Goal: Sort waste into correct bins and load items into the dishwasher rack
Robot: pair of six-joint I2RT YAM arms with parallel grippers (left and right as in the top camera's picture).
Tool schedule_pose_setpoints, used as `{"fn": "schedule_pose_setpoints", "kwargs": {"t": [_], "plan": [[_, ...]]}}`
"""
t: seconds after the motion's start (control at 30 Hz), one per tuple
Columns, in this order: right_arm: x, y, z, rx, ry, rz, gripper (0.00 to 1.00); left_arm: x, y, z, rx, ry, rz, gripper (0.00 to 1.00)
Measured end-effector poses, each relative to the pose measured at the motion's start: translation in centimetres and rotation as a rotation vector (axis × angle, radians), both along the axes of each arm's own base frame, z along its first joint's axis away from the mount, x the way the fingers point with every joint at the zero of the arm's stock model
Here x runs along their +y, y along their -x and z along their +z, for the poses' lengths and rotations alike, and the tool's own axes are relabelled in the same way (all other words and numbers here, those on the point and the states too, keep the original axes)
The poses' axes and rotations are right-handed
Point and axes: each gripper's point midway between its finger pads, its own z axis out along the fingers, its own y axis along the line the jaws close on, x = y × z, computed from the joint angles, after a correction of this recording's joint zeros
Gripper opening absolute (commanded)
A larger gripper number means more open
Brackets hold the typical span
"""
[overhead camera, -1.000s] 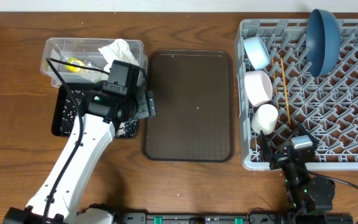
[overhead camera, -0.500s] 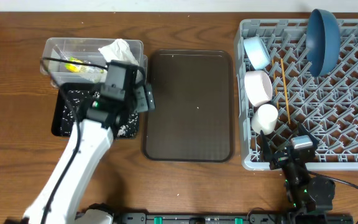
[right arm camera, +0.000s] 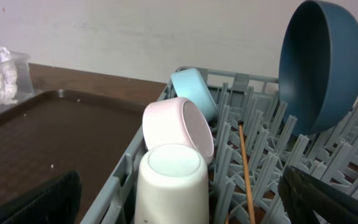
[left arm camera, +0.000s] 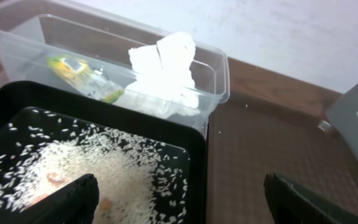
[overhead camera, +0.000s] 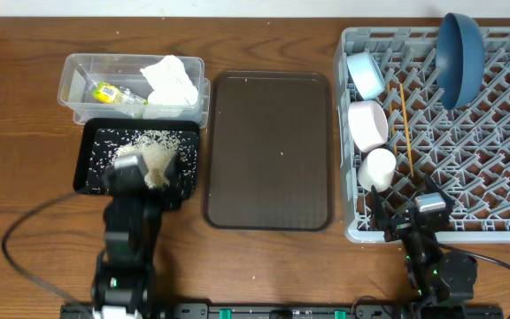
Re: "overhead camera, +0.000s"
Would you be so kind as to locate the white napkin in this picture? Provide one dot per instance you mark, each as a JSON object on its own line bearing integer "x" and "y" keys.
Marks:
{"x": 170, "y": 83}

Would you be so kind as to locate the dark brown serving tray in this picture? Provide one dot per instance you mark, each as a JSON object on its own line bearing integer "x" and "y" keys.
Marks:
{"x": 269, "y": 164}

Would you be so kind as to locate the clear plastic waste bin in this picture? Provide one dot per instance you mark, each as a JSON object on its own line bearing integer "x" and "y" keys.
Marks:
{"x": 83, "y": 71}

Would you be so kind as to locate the dark blue plate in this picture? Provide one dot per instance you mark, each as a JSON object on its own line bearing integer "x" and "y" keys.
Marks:
{"x": 460, "y": 60}

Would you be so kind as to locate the white cup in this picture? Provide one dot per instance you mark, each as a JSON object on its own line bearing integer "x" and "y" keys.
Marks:
{"x": 377, "y": 170}

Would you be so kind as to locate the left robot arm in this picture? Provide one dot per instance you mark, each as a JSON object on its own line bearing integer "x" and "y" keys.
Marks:
{"x": 124, "y": 284}

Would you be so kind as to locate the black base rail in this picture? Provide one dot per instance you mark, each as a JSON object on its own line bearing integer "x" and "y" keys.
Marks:
{"x": 360, "y": 311}

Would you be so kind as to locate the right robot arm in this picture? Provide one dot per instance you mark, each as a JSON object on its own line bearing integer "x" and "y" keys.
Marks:
{"x": 445, "y": 281}

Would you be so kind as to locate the black food waste tray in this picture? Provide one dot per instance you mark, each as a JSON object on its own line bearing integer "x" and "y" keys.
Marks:
{"x": 92, "y": 126}

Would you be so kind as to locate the light blue bowl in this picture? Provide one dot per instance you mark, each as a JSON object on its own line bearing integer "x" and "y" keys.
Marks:
{"x": 366, "y": 75}

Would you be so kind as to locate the white shallow bowl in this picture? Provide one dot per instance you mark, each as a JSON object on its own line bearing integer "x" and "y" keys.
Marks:
{"x": 368, "y": 125}

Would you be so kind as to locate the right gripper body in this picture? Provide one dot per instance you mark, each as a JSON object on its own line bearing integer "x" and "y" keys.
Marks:
{"x": 398, "y": 229}

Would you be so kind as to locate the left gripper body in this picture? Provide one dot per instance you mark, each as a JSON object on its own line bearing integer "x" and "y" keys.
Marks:
{"x": 147, "y": 195}

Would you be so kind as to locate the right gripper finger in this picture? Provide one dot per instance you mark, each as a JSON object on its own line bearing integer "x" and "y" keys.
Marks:
{"x": 431, "y": 187}
{"x": 380, "y": 216}

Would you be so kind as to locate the spilled rice pile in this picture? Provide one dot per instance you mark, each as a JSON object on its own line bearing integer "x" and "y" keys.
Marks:
{"x": 157, "y": 147}

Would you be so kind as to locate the yellow green snack wrapper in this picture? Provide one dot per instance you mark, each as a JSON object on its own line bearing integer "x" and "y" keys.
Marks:
{"x": 107, "y": 93}

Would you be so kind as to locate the grey dishwasher rack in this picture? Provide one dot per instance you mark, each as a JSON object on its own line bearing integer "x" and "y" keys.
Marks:
{"x": 466, "y": 151}

